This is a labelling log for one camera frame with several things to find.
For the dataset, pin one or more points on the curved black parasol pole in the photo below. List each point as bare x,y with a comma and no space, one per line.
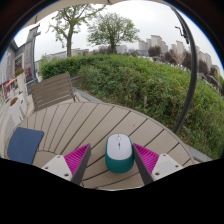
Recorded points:
192,73

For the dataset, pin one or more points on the group of apartment buildings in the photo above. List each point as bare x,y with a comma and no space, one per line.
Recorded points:
156,41

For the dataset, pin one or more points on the slatted outdoor chair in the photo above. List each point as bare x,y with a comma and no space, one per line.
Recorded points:
53,90

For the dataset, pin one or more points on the green hedge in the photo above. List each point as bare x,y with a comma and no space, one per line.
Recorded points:
143,86

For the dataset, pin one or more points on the round-crowned tree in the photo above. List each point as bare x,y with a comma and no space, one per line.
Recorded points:
112,31

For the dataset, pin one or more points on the white and teal computer mouse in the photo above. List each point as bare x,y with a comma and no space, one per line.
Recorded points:
119,151

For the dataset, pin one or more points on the tall thin-crowned tree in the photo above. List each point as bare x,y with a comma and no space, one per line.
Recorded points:
69,33

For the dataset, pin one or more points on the grey sign pillar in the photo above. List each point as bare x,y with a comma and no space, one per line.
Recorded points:
33,50

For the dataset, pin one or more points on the blue mouse pad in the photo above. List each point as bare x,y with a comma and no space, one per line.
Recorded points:
25,145

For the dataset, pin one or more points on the beige parasol canopy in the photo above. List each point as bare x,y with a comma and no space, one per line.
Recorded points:
100,2

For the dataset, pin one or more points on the white planter with flowers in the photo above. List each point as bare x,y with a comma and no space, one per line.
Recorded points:
17,106
20,80

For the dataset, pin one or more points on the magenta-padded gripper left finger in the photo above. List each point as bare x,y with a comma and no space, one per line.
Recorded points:
60,166

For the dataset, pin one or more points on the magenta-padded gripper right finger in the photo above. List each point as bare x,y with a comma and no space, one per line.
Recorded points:
165,165

